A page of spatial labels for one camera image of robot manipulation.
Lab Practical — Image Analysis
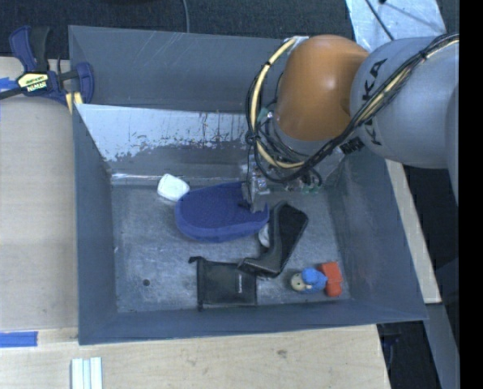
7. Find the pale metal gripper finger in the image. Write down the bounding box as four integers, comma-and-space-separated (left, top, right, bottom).
241, 181, 254, 210
250, 177, 271, 214

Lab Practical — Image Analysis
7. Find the black glossy curved case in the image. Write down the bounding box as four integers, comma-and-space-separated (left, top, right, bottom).
237, 201, 310, 279

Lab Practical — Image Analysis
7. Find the blue fabric slipper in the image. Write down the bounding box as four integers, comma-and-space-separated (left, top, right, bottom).
173, 181, 271, 244

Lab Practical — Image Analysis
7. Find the white rounded plastic object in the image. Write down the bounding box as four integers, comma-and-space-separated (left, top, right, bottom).
156, 173, 190, 202

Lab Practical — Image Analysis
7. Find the black fabric pouch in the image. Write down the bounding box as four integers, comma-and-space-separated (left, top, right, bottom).
188, 255, 259, 312

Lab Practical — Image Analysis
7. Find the blue toy figure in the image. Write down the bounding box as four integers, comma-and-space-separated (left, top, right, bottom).
289, 267, 329, 296

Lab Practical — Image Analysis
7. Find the red-orange toy block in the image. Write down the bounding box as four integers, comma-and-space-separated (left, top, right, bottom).
319, 261, 344, 298

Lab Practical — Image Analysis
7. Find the grey metal bin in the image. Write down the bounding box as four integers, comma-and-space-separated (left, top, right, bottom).
67, 25, 430, 346

